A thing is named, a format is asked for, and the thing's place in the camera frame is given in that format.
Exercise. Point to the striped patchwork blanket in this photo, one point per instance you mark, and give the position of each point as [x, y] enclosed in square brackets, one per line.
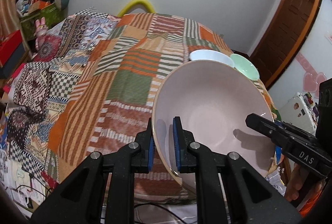
[113, 99]

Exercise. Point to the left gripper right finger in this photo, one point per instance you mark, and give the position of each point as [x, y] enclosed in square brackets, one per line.
[228, 188]

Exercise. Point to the person's right hand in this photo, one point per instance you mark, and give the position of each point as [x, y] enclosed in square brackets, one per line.
[295, 184]

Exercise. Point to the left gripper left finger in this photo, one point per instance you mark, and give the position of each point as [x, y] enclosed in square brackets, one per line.
[101, 187]

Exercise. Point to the white bowl with dark spots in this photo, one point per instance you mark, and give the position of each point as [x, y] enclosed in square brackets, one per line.
[211, 55]

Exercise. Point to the patterned ethnic quilt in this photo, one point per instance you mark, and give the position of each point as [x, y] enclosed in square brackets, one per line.
[47, 87]

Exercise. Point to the large pink bowl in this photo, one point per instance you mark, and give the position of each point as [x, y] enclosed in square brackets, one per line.
[212, 101]

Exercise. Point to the white suitcase with stickers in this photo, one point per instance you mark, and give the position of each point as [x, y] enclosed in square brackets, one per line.
[298, 112]

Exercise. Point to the brown wooden door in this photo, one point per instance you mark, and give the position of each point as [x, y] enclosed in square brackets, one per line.
[283, 38]

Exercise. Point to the small mint green bowl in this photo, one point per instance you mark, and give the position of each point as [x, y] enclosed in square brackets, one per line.
[245, 66]

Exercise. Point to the yellow curved tube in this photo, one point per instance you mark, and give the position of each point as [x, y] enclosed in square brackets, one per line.
[137, 4]

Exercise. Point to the pink rabbit plush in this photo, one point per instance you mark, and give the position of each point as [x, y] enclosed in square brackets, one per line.
[40, 30]

